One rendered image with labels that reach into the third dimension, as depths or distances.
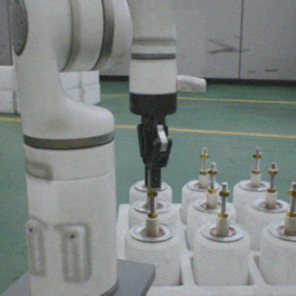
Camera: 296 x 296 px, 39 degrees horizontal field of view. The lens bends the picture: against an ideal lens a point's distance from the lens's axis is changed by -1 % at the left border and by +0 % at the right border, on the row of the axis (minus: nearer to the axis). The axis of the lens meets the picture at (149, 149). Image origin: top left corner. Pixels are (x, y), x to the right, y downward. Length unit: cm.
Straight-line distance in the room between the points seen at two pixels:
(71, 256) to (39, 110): 15
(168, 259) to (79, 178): 34
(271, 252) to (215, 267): 10
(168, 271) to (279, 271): 19
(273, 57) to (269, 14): 54
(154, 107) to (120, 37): 24
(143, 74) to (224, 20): 532
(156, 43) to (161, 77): 5
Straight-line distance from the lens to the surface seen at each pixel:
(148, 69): 62
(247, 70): 590
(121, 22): 40
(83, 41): 39
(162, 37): 63
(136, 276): 51
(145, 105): 63
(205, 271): 73
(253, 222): 85
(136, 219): 81
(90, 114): 40
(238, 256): 72
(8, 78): 364
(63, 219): 42
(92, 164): 40
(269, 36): 588
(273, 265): 76
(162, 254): 70
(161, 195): 91
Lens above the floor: 57
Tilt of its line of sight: 14 degrees down
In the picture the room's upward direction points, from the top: straight up
